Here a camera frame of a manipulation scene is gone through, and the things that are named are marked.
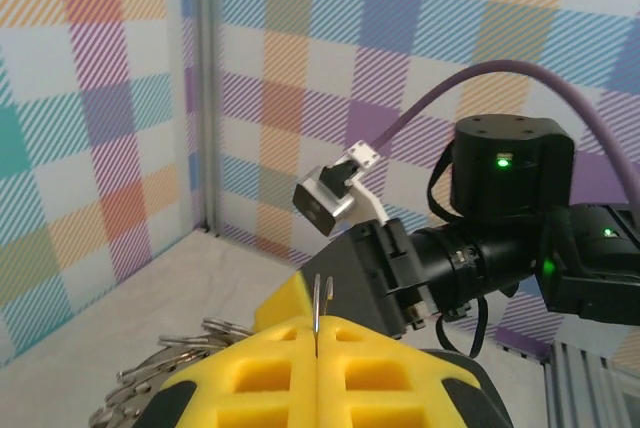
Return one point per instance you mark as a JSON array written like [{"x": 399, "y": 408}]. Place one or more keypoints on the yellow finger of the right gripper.
[{"x": 285, "y": 305}]

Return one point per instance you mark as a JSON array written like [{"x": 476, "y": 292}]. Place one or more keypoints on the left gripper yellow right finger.
[{"x": 390, "y": 388}]

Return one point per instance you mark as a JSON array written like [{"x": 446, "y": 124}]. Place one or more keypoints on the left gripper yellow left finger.
[{"x": 260, "y": 388}]

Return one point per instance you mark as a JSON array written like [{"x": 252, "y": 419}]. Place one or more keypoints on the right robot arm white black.
[{"x": 510, "y": 183}]

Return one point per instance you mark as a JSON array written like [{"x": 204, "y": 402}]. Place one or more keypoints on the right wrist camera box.
[{"x": 322, "y": 198}]

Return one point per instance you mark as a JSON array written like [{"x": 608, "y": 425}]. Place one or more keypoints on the right aluminium side rail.
[{"x": 575, "y": 388}]

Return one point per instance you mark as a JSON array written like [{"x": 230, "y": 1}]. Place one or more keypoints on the right aluminium frame post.
[{"x": 207, "y": 98}]

